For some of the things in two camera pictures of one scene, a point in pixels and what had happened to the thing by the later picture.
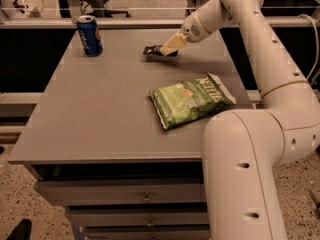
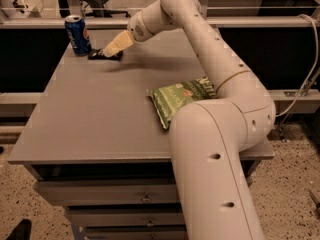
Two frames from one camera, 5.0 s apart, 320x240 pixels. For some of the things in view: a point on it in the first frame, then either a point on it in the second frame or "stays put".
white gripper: x=191 y=27 to x=137 y=28
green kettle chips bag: x=188 y=101 stays put
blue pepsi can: x=90 y=37 to x=75 y=27
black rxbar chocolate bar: x=156 y=50 to x=98 y=54
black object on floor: x=23 y=231 stays put
